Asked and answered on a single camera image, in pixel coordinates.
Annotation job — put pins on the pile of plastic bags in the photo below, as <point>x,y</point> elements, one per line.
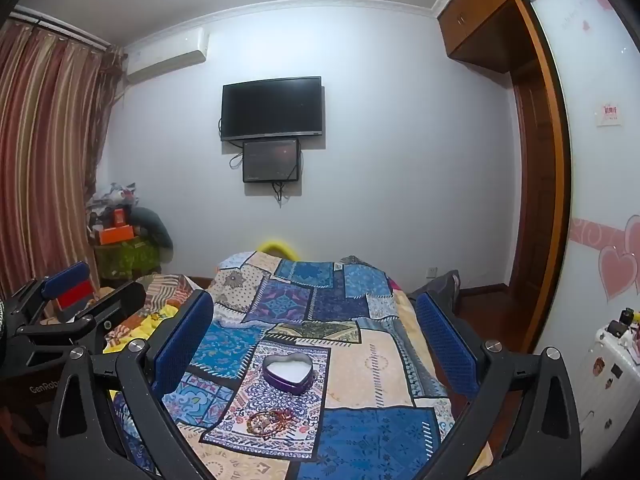
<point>112,197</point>

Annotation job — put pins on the orange striped blanket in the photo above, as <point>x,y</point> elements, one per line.
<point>165,290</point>

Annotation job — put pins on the white air conditioner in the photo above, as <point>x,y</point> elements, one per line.
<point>165,55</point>

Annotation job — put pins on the wall-mounted black television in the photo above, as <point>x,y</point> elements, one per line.
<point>272,107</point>

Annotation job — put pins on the wooden wardrobe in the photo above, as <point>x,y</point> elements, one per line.
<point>530,110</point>

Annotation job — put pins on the grey cushion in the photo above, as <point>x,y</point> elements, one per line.
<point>155,230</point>

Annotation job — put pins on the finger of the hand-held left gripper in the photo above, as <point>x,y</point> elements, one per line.
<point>65,276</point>
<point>115,305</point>

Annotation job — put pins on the yellow cloth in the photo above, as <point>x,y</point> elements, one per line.
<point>135,327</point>

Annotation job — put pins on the heart-shaped metal tin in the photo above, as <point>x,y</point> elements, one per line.
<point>287,372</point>

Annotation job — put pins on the small black wall monitor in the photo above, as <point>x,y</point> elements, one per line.
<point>271,160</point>

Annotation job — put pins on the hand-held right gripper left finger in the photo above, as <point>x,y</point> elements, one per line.
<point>182,342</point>

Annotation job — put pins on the white wall socket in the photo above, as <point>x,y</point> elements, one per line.
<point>431,272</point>

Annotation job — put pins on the dark grey bag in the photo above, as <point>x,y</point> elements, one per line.
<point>445,285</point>

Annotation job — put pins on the small paper door label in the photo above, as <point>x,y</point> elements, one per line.
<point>609,114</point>

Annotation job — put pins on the red box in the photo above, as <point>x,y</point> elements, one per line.
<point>75,296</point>

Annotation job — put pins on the orange box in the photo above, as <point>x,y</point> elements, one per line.
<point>116,234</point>

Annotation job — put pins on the striped red curtain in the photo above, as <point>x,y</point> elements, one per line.
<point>45,150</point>

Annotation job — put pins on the patchwork printed blanket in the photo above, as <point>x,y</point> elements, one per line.
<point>380,360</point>

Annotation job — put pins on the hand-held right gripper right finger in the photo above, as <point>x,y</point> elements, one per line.
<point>445,342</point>

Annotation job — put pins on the white heart-sticker sliding door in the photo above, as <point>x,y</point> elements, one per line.
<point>590,185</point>

